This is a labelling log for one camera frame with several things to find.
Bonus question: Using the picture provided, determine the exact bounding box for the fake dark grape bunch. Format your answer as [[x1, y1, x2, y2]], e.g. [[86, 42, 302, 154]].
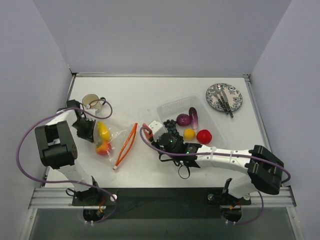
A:
[[163, 119, 183, 141]]

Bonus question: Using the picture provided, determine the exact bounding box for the white plastic basket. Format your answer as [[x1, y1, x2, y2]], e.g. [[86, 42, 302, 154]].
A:
[[156, 95, 227, 149]]

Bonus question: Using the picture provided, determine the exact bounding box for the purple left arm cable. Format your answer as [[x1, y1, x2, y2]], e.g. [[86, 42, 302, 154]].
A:
[[16, 98, 118, 223]]

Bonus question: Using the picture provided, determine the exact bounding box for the fake purple eggplant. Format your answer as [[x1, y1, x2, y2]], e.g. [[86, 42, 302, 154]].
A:
[[188, 107, 199, 132]]

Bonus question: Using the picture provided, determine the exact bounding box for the fake orange persimmon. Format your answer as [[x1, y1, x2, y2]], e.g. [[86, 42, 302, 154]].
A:
[[95, 140, 112, 156]]

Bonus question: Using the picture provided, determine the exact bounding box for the fake yellow banana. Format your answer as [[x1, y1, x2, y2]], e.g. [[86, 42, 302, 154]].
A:
[[97, 121, 111, 142]]

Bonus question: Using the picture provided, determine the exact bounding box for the purple fake onion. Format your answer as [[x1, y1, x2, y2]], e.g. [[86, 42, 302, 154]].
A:
[[176, 113, 191, 127]]

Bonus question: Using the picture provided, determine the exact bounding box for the cream mug black handle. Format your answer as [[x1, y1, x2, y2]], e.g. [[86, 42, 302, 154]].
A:
[[82, 93, 106, 112]]

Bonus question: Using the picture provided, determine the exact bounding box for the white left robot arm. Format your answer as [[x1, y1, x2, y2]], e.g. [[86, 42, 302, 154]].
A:
[[34, 99, 102, 206]]

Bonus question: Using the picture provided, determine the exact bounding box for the metal spoon dark handle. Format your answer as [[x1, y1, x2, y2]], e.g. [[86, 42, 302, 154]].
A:
[[216, 83, 231, 114]]

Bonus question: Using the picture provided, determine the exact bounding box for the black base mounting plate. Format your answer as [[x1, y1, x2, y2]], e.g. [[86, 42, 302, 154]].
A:
[[72, 187, 251, 221]]

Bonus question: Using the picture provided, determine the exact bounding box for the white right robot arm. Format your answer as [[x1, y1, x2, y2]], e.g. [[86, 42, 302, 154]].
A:
[[139, 128, 285, 204]]

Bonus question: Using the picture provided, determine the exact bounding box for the aluminium front rail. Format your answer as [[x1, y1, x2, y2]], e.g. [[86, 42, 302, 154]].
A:
[[29, 187, 297, 209]]

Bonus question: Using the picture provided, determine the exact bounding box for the metal fork dark handle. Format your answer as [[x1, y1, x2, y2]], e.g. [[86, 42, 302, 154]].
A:
[[214, 83, 234, 118]]

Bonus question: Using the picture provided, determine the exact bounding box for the fake yellow lemon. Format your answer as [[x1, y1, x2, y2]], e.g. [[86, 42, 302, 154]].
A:
[[183, 128, 196, 141]]

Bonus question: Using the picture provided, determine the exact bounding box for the fake red apple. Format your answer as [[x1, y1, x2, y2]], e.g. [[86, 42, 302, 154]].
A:
[[196, 129, 213, 145]]

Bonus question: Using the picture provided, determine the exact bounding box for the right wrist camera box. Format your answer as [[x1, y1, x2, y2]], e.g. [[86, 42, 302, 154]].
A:
[[148, 120, 166, 140]]

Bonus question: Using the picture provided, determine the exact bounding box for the blue floral plate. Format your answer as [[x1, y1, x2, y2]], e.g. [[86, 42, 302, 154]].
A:
[[205, 83, 243, 113]]

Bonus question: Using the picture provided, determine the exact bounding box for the fake watermelon slice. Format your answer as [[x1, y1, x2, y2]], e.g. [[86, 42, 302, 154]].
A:
[[142, 123, 153, 142]]

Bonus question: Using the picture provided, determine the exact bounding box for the clear zip bag orange seal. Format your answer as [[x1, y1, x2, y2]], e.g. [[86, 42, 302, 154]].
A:
[[93, 120, 138, 171]]

